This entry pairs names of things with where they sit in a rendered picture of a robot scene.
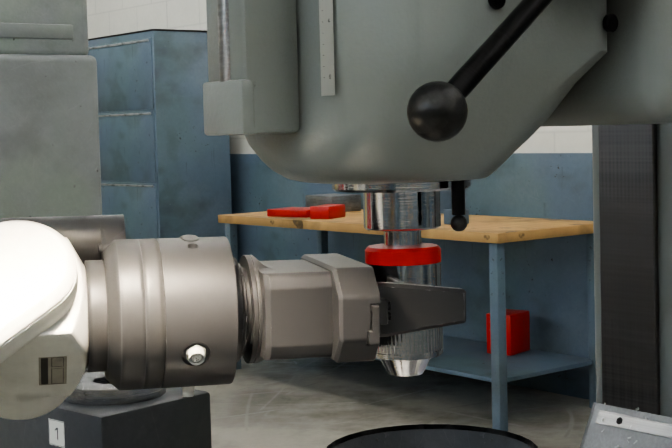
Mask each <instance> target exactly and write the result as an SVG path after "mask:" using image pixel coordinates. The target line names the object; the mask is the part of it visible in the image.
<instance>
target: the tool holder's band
mask: <svg viewBox="0 0 672 448"><path fill-rule="evenodd" d="M439 262H441V248H440V247H439V246H438V245H437V244H433V243H421V245H420V246H415V247H386V246H385V245H384V243H383V244H374V245H369V246H368V247H367V248H366V249H365V263H366V264H370V265H380V266H414V265H427V264H434V263H439Z"/></svg>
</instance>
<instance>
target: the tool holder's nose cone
mask: <svg viewBox="0 0 672 448"><path fill-rule="evenodd" d="M381 361H382V363H383V365H384V367H385V369H386V371H387V372H388V374H389V375H393V376H417V375H421V374H423V373H424V371H425V369H426V367H427V365H428V363H429V361H430V359H423V360H408V361H396V360H383V359H381Z"/></svg>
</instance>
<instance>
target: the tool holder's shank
mask: <svg viewBox="0 0 672 448"><path fill-rule="evenodd" d="M421 231H422V230H414V231H384V245H385V246H386V247H415V246H420V245H421Z"/></svg>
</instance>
